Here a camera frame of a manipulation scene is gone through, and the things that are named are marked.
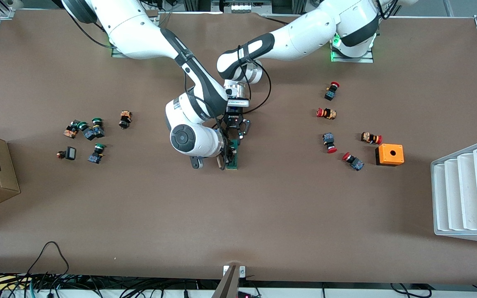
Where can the green push button blue body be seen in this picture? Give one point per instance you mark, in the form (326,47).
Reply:
(84,127)
(97,154)
(98,127)

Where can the white slotted rack tray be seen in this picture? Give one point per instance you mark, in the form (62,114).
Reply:
(468,194)

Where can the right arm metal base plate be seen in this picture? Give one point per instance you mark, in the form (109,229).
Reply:
(114,52)

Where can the camera mount bracket bar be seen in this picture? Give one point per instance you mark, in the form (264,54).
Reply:
(228,285)

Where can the orange button enclosure box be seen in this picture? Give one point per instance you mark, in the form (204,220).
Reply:
(387,156)

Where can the small red-lit black device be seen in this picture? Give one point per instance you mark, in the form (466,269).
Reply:
(246,295)

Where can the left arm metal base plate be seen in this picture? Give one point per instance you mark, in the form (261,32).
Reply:
(352,59)

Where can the white lit device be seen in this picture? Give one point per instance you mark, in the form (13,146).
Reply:
(240,6)

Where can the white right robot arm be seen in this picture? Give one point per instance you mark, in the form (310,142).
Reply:
(139,33)

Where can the black square button red lamp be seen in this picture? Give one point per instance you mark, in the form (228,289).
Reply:
(70,153)

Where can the red stop button blue body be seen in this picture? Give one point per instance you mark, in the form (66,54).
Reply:
(331,92)
(353,161)
(329,141)

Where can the yellow tag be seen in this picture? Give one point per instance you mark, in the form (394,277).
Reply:
(8,282)

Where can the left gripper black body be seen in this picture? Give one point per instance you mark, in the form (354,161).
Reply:
(234,119)

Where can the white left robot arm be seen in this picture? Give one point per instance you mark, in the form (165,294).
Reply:
(304,37)

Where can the red stop button orange body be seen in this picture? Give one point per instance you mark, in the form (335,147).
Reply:
(371,138)
(326,113)

